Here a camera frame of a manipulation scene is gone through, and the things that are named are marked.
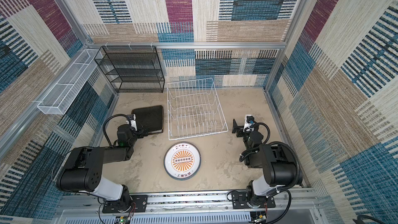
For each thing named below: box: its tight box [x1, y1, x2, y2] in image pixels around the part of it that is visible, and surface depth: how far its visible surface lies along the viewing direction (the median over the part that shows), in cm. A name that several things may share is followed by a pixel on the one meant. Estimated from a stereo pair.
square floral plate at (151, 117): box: [131, 105, 164, 135], surface depth 104 cm
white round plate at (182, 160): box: [163, 141, 202, 181], surface depth 86 cm
